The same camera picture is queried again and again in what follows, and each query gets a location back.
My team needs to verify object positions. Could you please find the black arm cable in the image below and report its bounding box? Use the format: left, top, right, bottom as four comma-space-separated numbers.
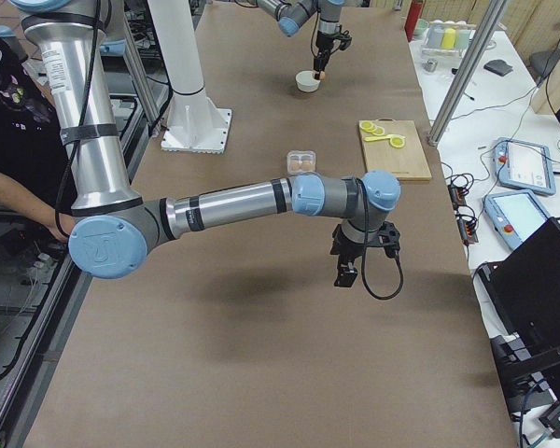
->
307, 0, 351, 59
354, 175, 406, 300

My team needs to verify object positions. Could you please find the blue teach pendant near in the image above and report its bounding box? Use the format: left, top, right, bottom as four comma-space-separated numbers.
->
484, 189, 551, 250

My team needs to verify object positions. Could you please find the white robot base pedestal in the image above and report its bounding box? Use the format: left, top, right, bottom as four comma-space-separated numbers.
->
151, 1, 232, 154

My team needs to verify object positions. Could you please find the blue teach pendant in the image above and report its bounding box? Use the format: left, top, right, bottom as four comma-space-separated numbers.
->
484, 189, 551, 250
494, 138, 556, 196

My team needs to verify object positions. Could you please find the clear cup rack tray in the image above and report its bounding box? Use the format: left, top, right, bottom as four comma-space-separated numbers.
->
421, 42, 467, 58

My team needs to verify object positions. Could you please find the aluminium frame post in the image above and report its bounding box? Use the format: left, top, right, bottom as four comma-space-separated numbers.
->
427, 0, 510, 147

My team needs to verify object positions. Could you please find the wooden cutting board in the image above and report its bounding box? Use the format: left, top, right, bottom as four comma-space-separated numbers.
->
358, 119, 432, 181

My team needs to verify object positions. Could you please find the small metal cup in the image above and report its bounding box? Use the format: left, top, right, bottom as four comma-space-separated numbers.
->
423, 59, 438, 73

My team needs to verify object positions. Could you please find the yellow plastic knife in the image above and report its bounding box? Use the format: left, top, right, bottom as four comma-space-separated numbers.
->
364, 134, 390, 142

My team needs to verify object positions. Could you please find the lemon slice single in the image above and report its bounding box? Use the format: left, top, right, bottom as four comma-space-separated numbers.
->
388, 134, 406, 148

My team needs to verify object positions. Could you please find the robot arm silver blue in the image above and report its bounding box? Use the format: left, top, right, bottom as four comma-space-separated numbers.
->
249, 0, 352, 80
9, 1, 404, 300

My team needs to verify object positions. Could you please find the black square pad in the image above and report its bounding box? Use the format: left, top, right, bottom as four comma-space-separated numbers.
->
483, 59, 513, 77

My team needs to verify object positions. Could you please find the black monitor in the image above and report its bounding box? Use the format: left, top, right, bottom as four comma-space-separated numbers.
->
479, 217, 560, 402

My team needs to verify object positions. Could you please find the clear plastic egg box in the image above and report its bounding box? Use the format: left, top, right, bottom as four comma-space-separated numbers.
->
287, 150, 316, 175

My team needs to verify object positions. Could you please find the black power strip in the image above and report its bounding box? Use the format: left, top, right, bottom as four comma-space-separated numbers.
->
448, 184, 478, 246

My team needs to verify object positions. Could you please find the yellow cup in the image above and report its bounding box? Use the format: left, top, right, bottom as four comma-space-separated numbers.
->
441, 27, 456, 50

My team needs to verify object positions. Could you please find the light blue cup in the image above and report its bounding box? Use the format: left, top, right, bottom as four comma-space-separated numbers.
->
427, 25, 444, 49

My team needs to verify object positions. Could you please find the white bowl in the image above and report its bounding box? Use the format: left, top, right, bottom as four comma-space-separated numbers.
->
295, 70, 321, 93

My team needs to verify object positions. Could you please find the blue teach pendant far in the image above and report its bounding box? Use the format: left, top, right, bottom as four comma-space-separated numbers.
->
494, 138, 556, 196

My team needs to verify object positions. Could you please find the person in black shirt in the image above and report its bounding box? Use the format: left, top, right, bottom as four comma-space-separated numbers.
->
0, 38, 77, 242

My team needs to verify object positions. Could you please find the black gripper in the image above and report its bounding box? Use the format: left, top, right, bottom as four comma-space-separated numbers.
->
314, 31, 336, 77
330, 223, 372, 287

